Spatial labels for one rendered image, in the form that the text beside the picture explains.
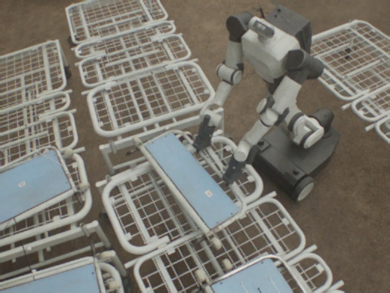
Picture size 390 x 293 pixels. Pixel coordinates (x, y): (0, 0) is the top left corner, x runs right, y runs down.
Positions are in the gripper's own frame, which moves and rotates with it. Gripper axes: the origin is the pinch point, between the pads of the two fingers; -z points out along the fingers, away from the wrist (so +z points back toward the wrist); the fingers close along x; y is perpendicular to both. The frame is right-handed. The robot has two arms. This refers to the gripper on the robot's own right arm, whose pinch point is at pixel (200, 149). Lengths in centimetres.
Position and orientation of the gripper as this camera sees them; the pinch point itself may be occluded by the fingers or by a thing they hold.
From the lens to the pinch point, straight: 228.9
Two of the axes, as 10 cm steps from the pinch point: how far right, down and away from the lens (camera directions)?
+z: 2.4, -7.5, -6.1
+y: 5.6, 6.2, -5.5
